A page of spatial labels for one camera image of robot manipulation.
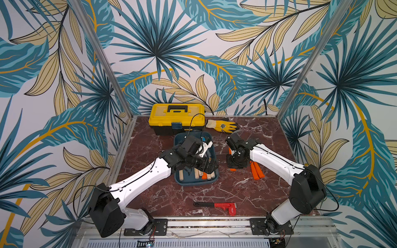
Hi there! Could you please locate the teal plastic tray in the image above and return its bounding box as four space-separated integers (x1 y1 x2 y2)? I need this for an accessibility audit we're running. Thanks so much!
174 131 219 187

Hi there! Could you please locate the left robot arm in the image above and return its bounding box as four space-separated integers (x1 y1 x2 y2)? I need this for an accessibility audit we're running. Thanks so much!
88 135 218 238

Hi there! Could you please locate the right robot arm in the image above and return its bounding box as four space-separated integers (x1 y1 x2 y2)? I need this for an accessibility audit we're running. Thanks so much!
225 133 327 234

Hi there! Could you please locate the yellow work glove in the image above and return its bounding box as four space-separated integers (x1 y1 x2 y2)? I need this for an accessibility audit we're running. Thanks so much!
205 119 239 133

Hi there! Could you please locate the red black pipe wrench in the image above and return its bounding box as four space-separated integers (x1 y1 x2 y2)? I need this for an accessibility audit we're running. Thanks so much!
193 201 237 216

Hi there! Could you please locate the yellow black toolbox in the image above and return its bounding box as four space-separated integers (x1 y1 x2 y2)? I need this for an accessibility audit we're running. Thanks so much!
148 103 206 136

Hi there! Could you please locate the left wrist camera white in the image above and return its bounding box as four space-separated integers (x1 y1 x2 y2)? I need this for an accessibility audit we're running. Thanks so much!
197 139 213 158

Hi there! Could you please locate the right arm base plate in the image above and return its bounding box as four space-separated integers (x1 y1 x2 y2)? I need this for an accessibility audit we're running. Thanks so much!
249 218 294 236

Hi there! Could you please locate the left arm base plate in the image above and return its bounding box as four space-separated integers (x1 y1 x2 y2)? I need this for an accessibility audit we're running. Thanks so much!
124 219 168 237

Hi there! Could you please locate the aluminium front rail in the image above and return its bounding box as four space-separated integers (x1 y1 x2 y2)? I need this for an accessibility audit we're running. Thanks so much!
72 216 342 239

